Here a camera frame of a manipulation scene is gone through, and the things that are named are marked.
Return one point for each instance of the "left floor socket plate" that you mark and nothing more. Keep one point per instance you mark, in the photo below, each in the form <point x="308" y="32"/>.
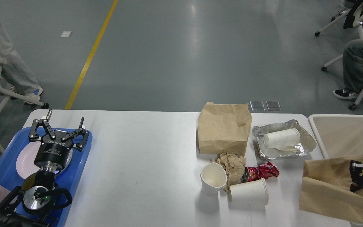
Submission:
<point x="257" y="106"/>

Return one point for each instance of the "brown paper bag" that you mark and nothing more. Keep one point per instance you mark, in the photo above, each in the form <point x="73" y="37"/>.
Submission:
<point x="224" y="128"/>

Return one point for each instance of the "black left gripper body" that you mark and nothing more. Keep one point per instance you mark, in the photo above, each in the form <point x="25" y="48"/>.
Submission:
<point x="53" y="153"/>

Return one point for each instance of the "light green plate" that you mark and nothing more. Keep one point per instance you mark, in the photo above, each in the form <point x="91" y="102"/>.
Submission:
<point x="67" y="163"/>

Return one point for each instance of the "white plastic bin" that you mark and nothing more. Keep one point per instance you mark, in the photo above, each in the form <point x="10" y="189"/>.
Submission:
<point x="338" y="135"/>

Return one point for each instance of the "lying white paper cup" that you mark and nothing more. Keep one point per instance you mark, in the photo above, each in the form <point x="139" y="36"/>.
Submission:
<point x="252" y="193"/>

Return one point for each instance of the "brown paper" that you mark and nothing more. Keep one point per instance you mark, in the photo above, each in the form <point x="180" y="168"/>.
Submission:
<point x="234" y="166"/>
<point x="325" y="189"/>

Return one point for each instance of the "floor socket plate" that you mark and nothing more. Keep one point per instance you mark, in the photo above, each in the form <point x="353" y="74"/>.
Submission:
<point x="273" y="106"/>
<point x="257" y="106"/>

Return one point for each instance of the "red snack wrapper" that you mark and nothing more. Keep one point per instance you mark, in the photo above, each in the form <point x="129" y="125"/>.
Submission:
<point x="265" y="170"/>

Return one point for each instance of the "seated person in jeans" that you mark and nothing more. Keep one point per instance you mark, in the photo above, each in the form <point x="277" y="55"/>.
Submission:
<point x="354" y="63"/>

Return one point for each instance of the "pink plate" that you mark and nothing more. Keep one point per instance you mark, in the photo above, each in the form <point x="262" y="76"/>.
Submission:
<point x="25" y="162"/>

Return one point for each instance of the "right floor socket plate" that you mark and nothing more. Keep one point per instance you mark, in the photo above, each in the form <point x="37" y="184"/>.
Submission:
<point x="273" y="106"/>

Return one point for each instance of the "blue plastic tray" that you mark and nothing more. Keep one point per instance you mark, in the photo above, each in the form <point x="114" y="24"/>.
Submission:
<point x="69" y="179"/>

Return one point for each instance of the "aluminium foil tray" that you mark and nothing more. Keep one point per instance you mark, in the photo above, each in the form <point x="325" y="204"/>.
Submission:
<point x="306" y="145"/>

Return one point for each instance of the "crumpled brown paper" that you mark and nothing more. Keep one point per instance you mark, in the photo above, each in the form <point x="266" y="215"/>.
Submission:
<point x="234" y="166"/>

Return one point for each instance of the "white paper cup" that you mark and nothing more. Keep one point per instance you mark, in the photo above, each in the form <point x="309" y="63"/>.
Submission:
<point x="213" y="179"/>
<point x="252" y="193"/>

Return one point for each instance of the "standing person in black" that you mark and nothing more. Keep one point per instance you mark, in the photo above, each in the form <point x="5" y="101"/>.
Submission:
<point x="16" y="72"/>

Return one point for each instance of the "dark teal mug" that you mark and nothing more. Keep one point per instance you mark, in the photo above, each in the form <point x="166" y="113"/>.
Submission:
<point x="29" y="182"/>

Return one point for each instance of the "white container in foil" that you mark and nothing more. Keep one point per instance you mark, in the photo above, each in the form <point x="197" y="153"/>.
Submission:
<point x="282" y="139"/>

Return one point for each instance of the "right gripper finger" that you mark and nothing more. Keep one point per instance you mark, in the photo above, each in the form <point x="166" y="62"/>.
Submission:
<point x="356" y="172"/>

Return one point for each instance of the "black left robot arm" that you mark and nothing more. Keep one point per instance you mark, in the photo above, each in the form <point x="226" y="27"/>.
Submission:
<point x="39" y="174"/>

